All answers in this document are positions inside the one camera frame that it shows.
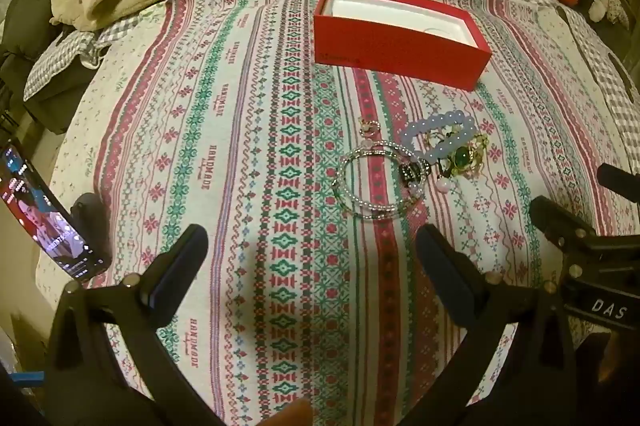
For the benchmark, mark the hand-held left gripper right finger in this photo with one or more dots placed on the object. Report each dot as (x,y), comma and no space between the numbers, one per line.
(445,273)

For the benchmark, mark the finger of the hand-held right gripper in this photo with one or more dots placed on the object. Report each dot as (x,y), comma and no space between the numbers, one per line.
(555,218)
(620,178)

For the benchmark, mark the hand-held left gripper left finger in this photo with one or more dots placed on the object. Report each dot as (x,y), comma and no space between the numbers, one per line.
(170,278)

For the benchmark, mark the black charm with pink beads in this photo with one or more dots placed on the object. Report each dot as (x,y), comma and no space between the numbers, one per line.
(412,173)

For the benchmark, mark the gold brooch with green gem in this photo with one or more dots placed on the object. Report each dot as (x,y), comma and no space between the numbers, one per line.
(462,156)

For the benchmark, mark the small gold earring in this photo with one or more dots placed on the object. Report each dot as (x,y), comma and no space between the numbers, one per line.
(371,128)

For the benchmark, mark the red jewelry box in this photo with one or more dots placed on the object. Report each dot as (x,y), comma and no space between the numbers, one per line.
(390,51)

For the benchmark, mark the black phone stand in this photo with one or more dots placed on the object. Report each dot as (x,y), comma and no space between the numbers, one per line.
(89,216)

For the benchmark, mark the smartphone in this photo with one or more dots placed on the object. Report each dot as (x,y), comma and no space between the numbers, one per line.
(45,216)

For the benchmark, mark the patterned striped cloth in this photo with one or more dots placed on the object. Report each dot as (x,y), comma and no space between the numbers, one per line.
(250,156)

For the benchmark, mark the white plush toy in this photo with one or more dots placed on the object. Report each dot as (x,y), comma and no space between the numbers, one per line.
(607,6)

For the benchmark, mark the dark clothing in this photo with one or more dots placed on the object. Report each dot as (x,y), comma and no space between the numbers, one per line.
(30,36)

